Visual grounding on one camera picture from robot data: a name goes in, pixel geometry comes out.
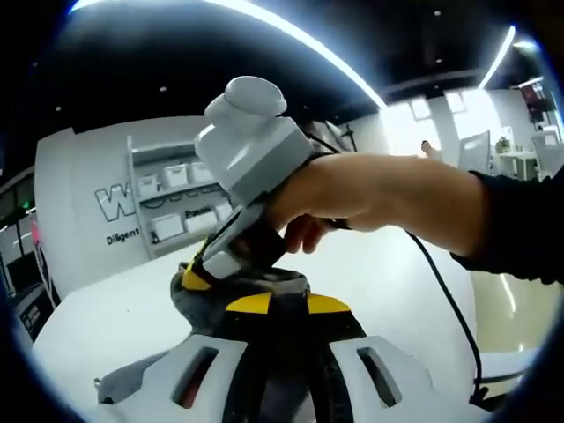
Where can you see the pink hanging item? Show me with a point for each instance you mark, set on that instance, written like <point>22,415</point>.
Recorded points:
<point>35,231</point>

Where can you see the green exit sign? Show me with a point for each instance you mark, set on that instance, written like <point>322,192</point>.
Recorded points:
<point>26,205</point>

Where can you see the grey towel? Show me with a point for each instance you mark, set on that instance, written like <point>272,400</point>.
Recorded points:
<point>194,306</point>

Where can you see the grey metal shelving unit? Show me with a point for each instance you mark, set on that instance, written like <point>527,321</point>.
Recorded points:
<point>147,207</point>

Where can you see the rows of white storage bins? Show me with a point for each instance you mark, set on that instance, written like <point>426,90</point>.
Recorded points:
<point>174,174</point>

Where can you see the dark wall screen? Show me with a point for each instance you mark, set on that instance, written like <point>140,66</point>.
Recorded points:
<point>537,99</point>

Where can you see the person's right hand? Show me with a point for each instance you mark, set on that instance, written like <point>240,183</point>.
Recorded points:
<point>352,189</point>

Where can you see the long ceiling light strip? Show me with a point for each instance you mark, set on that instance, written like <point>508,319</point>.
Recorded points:
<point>308,42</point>

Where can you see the short ceiling light strip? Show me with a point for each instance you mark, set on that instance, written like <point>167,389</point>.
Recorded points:
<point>498,55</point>

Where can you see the dark machine cabinet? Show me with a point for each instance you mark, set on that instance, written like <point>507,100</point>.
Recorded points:
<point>33,310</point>

